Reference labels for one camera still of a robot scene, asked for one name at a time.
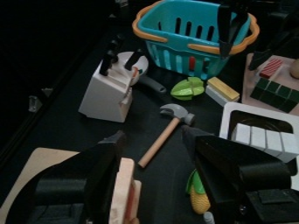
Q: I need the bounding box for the white toy sink tray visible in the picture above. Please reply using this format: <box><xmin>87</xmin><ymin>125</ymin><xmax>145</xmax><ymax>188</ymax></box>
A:
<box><xmin>219</xmin><ymin>101</ymin><xmax>299</xmax><ymax>192</ymax></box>

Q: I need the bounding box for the green toy lettuce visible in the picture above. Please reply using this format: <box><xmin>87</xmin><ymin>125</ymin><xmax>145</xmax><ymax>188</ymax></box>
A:
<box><xmin>170</xmin><ymin>76</ymin><xmax>207</xmax><ymax>102</ymax></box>

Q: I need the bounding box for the white knife block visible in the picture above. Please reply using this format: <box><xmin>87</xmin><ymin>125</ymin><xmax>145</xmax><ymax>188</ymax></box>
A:
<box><xmin>78</xmin><ymin>59</ymin><xmax>137</xmax><ymax>123</ymax></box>

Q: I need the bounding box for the brown rounded toy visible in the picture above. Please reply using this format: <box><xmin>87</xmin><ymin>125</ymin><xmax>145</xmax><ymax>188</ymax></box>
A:
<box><xmin>290</xmin><ymin>58</ymin><xmax>299</xmax><ymax>80</ymax></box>

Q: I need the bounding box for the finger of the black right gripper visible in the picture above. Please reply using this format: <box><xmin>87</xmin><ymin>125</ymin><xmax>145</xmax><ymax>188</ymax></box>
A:
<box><xmin>217</xmin><ymin>3</ymin><xmax>234</xmax><ymax>60</ymax></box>
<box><xmin>231</xmin><ymin>0</ymin><xmax>251</xmax><ymax>40</ymax></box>

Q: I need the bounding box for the red toy piece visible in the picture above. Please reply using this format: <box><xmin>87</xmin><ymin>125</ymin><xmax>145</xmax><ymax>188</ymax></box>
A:
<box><xmin>189</xmin><ymin>56</ymin><xmax>198</xmax><ymax>72</ymax></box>

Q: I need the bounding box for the yellow egg sushi toy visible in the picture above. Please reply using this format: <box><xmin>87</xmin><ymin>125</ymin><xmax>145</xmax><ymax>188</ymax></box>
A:
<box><xmin>205</xmin><ymin>76</ymin><xmax>242</xmax><ymax>108</ymax></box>

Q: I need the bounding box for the white pan grey handle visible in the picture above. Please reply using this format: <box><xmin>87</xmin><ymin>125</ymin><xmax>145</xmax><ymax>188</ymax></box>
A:
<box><xmin>116</xmin><ymin>51</ymin><xmax>167</xmax><ymax>95</ymax></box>

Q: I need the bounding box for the red striped tuna sushi toy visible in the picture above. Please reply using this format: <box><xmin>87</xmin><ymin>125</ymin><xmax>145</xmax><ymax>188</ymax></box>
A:
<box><xmin>258</xmin><ymin>58</ymin><xmax>286</xmax><ymax>79</ymax></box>

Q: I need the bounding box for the toy corn cob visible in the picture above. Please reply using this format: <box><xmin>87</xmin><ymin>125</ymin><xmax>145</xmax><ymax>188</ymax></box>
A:
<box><xmin>185</xmin><ymin>168</ymin><xmax>213</xmax><ymax>216</ymax></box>

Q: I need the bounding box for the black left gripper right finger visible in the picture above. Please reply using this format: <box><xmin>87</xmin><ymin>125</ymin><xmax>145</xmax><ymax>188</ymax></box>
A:
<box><xmin>181</xmin><ymin>125</ymin><xmax>299</xmax><ymax>224</ymax></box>

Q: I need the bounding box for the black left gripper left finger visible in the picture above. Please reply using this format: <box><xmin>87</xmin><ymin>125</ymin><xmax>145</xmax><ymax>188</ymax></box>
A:
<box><xmin>4</xmin><ymin>129</ymin><xmax>127</xmax><ymax>224</ymax></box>

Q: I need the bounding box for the black-handled toy knife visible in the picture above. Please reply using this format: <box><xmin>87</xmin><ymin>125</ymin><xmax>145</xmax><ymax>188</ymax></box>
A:
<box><xmin>125</xmin><ymin>49</ymin><xmax>146</xmax><ymax>71</ymax></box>
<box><xmin>98</xmin><ymin>52</ymin><xmax>118</xmax><ymax>77</ymax></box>

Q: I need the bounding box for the pink tray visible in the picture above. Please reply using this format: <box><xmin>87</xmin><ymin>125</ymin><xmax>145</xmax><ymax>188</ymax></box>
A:
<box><xmin>241</xmin><ymin>52</ymin><xmax>299</xmax><ymax>117</ymax></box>

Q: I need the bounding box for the teal basket with orange rim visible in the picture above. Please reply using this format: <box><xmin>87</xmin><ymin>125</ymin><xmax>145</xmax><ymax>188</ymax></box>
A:
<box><xmin>131</xmin><ymin>0</ymin><xmax>262</xmax><ymax>81</ymax></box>

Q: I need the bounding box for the grey threaded bolt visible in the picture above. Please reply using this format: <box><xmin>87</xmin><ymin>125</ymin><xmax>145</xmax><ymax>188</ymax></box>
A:
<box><xmin>202</xmin><ymin>211</ymin><xmax>217</xmax><ymax>224</ymax></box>

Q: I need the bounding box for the white sliced sushi roll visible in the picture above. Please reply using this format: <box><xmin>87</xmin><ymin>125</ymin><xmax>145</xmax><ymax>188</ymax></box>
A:
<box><xmin>230</xmin><ymin>122</ymin><xmax>299</xmax><ymax>164</ymax></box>

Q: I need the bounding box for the grey metal bracket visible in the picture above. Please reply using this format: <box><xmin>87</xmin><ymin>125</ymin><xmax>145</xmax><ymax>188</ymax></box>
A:
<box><xmin>27</xmin><ymin>87</ymin><xmax>55</xmax><ymax>114</ymax></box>

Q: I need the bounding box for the dark green sushi roll row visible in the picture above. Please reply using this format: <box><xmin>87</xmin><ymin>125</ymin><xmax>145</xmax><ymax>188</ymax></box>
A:
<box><xmin>249</xmin><ymin>77</ymin><xmax>299</xmax><ymax>114</ymax></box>

